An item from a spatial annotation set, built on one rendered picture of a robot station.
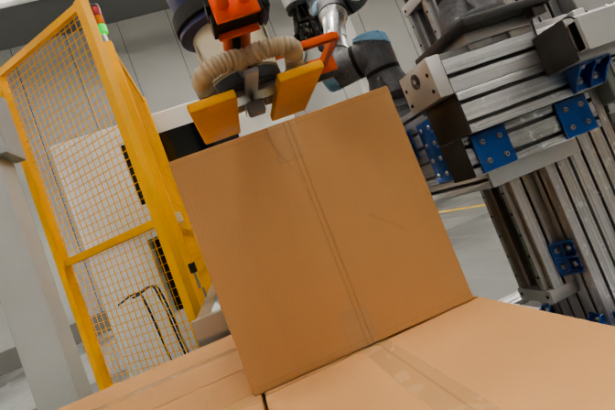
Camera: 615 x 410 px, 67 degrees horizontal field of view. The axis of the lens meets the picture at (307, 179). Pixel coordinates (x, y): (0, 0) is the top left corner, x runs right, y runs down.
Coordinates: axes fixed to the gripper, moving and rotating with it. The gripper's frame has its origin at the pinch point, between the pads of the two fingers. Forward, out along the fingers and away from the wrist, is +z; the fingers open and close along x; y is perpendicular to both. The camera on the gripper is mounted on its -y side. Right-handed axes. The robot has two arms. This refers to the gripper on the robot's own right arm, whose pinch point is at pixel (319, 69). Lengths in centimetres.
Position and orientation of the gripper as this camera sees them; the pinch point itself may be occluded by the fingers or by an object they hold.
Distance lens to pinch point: 147.2
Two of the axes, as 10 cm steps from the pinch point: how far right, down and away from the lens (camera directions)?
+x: 9.2, -3.5, 1.6
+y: 1.2, -1.1, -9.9
